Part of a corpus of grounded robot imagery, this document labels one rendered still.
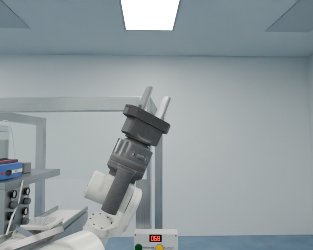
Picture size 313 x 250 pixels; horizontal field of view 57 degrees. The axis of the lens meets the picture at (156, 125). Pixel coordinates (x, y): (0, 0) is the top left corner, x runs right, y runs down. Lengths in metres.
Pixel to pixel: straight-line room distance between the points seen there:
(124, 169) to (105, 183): 0.06
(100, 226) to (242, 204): 4.39
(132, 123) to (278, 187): 4.63
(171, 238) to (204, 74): 3.91
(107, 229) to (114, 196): 0.10
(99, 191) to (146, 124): 0.18
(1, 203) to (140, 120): 0.97
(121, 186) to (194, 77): 4.28
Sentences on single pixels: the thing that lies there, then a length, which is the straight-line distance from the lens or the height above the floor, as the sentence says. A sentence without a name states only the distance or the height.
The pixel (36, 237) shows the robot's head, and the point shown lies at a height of 1.41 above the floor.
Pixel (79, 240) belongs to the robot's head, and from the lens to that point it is 0.40.
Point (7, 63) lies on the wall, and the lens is 5.30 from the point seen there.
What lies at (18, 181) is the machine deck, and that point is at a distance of 1.56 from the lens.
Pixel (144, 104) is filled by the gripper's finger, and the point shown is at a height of 1.60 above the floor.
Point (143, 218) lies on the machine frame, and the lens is 1.24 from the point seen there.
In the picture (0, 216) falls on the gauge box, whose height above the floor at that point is 1.18.
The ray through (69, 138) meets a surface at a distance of 1.26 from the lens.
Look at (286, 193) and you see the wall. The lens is 5.25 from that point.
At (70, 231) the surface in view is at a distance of 2.40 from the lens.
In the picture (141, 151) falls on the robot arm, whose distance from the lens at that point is 0.64.
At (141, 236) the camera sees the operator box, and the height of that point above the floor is 1.15.
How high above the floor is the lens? 1.52
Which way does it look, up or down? 3 degrees up
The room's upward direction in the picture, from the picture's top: straight up
